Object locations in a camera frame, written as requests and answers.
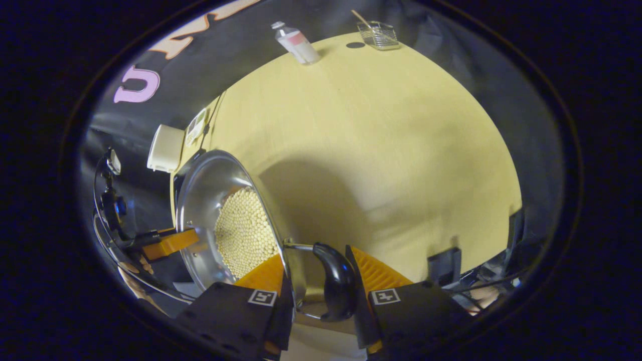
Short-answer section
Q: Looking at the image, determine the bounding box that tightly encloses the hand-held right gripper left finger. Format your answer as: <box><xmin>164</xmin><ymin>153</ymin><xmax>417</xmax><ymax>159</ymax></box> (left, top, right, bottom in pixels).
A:
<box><xmin>176</xmin><ymin>253</ymin><xmax>294</xmax><ymax>359</ymax></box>

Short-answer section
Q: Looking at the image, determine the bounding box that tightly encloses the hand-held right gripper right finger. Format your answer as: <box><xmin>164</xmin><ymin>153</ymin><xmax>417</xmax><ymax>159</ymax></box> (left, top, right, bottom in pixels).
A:
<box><xmin>345</xmin><ymin>245</ymin><xmax>472</xmax><ymax>356</ymax></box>

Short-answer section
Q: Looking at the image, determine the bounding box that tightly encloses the steel pot with beans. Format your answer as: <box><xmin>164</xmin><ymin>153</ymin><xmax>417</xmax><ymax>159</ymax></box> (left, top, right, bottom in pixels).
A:
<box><xmin>175</xmin><ymin>149</ymin><xmax>358</xmax><ymax>322</ymax></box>

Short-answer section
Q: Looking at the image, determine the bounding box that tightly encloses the white toaster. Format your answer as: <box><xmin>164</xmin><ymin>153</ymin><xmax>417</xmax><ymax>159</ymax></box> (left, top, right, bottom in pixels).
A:
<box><xmin>147</xmin><ymin>124</ymin><xmax>185</xmax><ymax>173</ymax></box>

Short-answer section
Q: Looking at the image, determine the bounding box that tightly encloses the white divided bean dish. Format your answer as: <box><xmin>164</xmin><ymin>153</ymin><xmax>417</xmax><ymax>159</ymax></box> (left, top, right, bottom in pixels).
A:
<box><xmin>185</xmin><ymin>108</ymin><xmax>209</xmax><ymax>147</ymax></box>

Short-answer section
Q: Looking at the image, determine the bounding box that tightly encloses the small red label bottle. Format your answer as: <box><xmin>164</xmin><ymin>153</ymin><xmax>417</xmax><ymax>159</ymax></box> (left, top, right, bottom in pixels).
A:
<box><xmin>271</xmin><ymin>21</ymin><xmax>320</xmax><ymax>66</ymax></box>

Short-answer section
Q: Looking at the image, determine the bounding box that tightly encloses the clear ribbed container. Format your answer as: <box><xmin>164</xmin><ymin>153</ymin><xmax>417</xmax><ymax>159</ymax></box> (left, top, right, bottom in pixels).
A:
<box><xmin>357</xmin><ymin>21</ymin><xmax>400</xmax><ymax>51</ymax></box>

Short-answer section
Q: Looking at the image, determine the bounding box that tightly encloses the black power cable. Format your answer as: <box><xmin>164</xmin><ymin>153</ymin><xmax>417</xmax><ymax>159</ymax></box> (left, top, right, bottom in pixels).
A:
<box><xmin>200</xmin><ymin>93</ymin><xmax>226</xmax><ymax>151</ymax></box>

